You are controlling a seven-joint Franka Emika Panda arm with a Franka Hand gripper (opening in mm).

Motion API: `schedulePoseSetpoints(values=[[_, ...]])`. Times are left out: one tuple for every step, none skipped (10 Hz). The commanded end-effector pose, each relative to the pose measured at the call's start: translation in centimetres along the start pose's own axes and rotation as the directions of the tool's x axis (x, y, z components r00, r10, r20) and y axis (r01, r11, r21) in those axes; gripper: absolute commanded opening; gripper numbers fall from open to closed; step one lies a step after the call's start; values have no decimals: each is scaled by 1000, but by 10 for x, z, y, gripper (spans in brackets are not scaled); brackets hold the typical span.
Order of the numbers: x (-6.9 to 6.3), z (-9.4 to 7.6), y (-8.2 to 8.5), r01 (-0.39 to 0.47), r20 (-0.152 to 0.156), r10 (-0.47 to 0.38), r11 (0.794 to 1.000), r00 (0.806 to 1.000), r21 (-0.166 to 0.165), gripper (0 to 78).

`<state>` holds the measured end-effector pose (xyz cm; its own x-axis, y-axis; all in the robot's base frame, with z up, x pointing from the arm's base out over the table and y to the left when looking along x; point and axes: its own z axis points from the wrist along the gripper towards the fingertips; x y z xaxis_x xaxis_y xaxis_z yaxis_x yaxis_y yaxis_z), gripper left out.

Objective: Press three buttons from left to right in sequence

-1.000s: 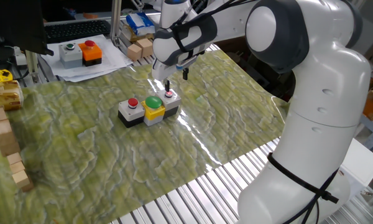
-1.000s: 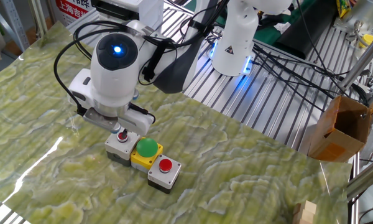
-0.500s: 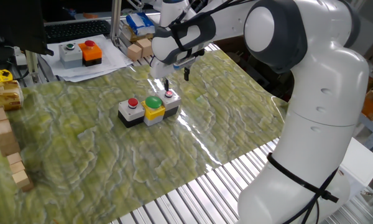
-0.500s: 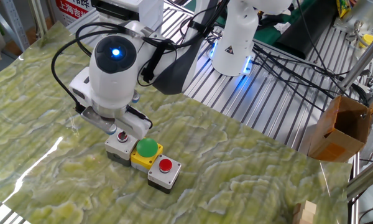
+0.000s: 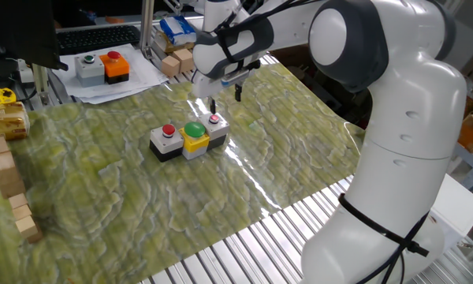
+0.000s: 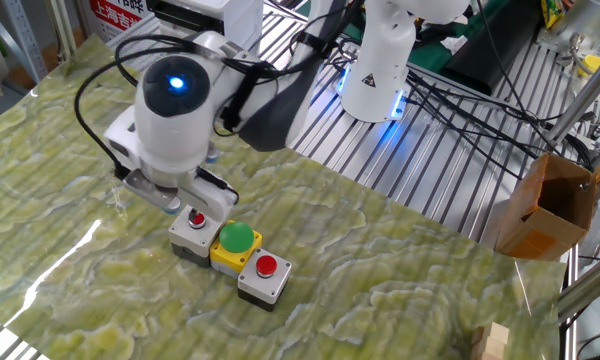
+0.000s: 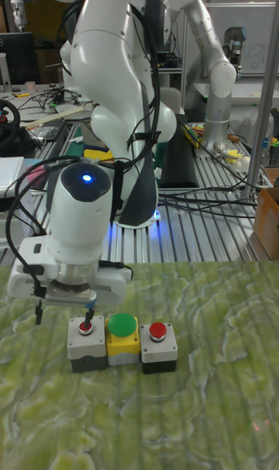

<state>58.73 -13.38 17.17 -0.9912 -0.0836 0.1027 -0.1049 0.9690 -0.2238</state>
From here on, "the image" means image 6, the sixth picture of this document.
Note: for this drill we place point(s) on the blue capped metal bracket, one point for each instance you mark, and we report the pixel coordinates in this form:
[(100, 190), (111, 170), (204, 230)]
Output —
[(211, 152)]

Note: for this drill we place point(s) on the white box raised red button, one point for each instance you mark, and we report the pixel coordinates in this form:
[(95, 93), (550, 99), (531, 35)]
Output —
[(265, 280)]

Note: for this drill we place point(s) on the colourful snack packet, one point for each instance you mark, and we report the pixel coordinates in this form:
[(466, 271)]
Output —
[(552, 12)]

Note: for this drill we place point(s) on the black roll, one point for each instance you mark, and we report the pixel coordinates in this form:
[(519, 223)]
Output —
[(490, 50)]

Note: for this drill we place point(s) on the small yellow object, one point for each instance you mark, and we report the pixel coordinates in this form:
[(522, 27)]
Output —
[(591, 65)]

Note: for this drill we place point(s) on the red white sign board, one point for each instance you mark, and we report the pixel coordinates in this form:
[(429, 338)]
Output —
[(115, 15)]

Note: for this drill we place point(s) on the green marble pattern mat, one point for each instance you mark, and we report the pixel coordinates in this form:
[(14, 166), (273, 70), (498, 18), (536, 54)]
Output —
[(330, 250)]

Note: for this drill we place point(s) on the open cardboard box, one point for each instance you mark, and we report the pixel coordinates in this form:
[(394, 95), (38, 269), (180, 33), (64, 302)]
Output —
[(545, 215)]

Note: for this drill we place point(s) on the small wooden block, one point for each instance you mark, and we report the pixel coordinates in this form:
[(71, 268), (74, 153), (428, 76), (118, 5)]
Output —
[(498, 332), (485, 347)]

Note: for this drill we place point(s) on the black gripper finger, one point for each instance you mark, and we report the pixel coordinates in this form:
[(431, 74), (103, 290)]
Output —
[(192, 211)]

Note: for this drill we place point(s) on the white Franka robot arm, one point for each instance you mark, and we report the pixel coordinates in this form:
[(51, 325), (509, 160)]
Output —
[(380, 60)]

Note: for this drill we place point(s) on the aluminium frame post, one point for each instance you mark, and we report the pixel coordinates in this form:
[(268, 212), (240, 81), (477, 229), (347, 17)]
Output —
[(590, 290), (580, 100), (66, 30)]

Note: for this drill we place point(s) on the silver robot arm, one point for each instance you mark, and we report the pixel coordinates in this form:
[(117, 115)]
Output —
[(585, 25)]

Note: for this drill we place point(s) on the white crumpled paper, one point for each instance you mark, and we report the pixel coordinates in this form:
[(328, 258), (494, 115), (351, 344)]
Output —
[(454, 44)]

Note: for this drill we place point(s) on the grey metal shelf rack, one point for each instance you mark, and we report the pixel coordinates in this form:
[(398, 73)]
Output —
[(24, 42)]

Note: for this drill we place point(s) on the yellow box green mushroom button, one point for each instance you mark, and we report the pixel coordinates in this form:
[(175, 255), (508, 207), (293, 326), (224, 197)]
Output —
[(236, 245)]

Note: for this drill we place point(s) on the green cloth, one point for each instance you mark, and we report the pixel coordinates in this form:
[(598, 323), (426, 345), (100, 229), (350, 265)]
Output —
[(430, 55)]

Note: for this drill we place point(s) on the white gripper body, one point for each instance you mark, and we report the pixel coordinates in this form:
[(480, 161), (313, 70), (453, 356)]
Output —
[(212, 197)]

